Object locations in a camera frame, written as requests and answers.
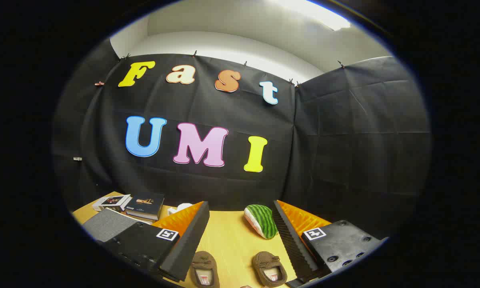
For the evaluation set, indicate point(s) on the grey fabric storage box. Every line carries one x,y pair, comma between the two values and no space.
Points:
108,224

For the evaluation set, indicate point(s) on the brown fuzzy slipper shoe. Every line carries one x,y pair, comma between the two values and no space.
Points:
203,262
266,260

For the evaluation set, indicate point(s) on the watermelon slice plush toy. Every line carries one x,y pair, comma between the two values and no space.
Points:
264,222

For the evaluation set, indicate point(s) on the white cartoon face plush toy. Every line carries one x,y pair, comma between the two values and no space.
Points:
182,207

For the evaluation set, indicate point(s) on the brown book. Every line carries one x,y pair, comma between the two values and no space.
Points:
142,219

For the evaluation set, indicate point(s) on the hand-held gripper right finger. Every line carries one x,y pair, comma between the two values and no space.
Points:
296,248

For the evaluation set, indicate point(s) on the white book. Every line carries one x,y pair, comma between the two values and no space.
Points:
112,201

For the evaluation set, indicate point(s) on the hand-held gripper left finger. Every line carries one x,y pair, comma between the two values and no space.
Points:
186,244

